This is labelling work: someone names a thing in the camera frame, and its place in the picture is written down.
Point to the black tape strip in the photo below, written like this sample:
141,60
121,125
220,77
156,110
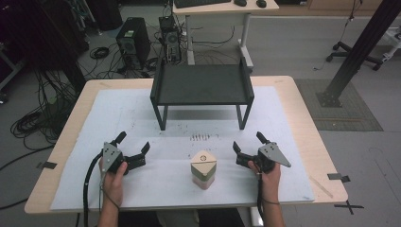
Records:
48,165
335,176

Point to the black metal post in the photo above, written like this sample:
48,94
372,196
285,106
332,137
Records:
362,50

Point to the black wristband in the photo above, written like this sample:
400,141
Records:
271,202

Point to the black metal rack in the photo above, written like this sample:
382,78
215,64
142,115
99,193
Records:
201,85

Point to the triangular box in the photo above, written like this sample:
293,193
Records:
203,164

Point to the small black computer tower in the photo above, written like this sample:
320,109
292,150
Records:
171,41

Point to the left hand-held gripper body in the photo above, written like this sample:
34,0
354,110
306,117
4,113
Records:
111,155

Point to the black keyboard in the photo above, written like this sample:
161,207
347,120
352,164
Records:
201,2

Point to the white equipment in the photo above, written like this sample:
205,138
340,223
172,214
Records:
393,41

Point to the white table leg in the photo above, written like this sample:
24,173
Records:
255,218

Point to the black computer mouse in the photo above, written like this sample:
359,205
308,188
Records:
261,3
240,2

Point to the person's right hand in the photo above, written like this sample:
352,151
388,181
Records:
270,186

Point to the grey floor mat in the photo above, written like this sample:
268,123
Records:
346,116

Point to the white desk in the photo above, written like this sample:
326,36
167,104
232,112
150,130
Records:
220,19

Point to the black wheeled stand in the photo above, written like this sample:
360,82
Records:
343,47

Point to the white table sheet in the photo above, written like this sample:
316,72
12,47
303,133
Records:
157,189

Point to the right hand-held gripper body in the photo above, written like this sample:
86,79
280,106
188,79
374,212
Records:
273,153

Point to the person's left hand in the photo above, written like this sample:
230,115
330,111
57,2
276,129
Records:
112,186

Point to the large black computer tower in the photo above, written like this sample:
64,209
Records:
135,41

